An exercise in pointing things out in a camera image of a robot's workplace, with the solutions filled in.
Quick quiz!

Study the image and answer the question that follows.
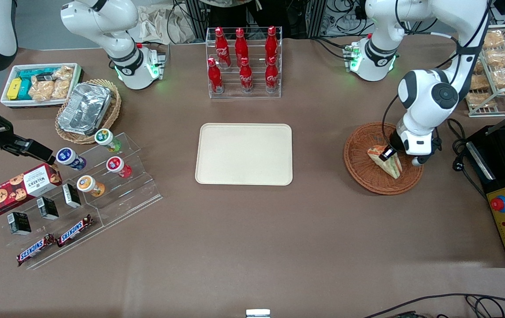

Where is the triangle sandwich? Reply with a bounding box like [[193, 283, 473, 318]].
[[366, 145, 403, 180]]

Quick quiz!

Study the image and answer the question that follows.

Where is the round brown wicker basket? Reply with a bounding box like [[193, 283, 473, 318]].
[[343, 122, 424, 196]]

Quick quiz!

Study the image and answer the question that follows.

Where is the oval wicker basket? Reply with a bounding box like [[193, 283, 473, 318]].
[[55, 79, 122, 145]]

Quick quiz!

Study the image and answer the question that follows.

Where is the cream plastic tray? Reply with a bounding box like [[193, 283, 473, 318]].
[[195, 123, 294, 186]]

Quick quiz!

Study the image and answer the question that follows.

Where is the blue lid drink cup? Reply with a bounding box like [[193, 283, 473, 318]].
[[56, 148, 87, 171]]

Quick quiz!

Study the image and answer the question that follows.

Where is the red cookie box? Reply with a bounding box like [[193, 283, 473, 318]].
[[0, 163, 63, 219]]

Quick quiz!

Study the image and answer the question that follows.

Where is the white rectangular bin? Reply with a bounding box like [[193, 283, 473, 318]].
[[0, 63, 83, 109]]

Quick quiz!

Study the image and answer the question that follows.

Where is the yellow snack pack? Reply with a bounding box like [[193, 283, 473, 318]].
[[7, 78, 23, 101]]

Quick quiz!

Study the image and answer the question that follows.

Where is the small black carton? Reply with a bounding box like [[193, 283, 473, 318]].
[[62, 183, 82, 208], [37, 197, 60, 220], [7, 212, 32, 235]]

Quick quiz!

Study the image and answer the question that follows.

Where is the orange lid drink cup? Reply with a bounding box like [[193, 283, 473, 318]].
[[76, 175, 106, 197]]

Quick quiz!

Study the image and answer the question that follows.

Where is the aluminium foil container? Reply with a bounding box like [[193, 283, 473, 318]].
[[57, 83, 113, 136]]

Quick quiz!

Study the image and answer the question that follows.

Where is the green lid drink cup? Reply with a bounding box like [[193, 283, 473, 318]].
[[94, 129, 121, 153]]

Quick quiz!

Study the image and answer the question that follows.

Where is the long teal box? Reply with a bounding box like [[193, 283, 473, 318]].
[[18, 68, 55, 80]]

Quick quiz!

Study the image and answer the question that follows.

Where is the red lid drink cup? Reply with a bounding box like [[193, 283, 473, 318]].
[[106, 156, 133, 178]]

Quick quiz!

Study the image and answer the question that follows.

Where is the snickers chocolate bar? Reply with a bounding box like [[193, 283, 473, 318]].
[[16, 234, 55, 267], [57, 214, 95, 247]]

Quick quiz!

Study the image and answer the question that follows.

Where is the clear acrylic stepped stand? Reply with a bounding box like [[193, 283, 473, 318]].
[[0, 132, 163, 270]]

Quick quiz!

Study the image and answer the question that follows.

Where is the red cola bottle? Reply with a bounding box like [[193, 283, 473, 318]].
[[234, 27, 249, 67], [207, 57, 224, 94], [215, 26, 231, 69], [239, 57, 254, 93], [265, 26, 279, 60], [265, 57, 279, 93]]

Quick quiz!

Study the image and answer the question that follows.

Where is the clear acrylic bottle rack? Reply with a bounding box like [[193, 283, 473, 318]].
[[205, 26, 283, 99]]

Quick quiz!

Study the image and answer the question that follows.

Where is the beige crumpled cloth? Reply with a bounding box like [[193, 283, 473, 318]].
[[140, 4, 196, 45]]

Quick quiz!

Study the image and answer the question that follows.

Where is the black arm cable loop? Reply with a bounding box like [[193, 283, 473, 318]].
[[381, 94, 401, 148]]

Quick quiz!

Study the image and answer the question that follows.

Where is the black power cable with plug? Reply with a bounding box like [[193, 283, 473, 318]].
[[447, 117, 487, 199]]

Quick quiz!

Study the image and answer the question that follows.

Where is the white wire rack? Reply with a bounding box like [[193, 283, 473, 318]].
[[464, 23, 505, 117]]

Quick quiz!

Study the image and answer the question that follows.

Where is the metal machine handle bar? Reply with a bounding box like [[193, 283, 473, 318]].
[[466, 141, 496, 181]]

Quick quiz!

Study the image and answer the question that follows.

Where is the thin black floor cable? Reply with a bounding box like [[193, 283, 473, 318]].
[[363, 293, 505, 318]]

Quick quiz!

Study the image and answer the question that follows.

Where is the aluminium frame post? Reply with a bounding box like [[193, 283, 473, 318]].
[[305, 0, 324, 38], [184, 0, 209, 42]]

